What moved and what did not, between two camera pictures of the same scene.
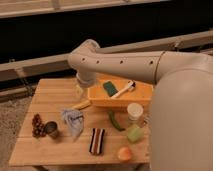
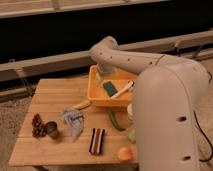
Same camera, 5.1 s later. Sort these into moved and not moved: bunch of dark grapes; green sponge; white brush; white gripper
Moved: white gripper
Not moved: bunch of dark grapes; green sponge; white brush
